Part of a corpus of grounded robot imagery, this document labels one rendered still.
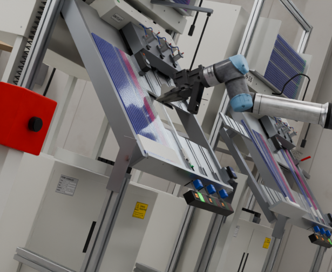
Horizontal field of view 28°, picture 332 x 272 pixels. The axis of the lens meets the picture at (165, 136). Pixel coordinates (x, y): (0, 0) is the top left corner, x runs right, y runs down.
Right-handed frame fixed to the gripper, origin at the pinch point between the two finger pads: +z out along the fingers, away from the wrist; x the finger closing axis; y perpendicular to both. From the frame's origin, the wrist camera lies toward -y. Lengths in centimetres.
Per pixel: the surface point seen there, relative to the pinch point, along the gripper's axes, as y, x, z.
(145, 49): 20.6, 4.0, 0.2
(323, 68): 133, -342, 0
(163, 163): -32.7, 25.2, -8.4
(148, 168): -33.6, 28.8, -4.6
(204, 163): -22.5, -17.8, -4.7
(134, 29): 29.5, 5.9, 2.3
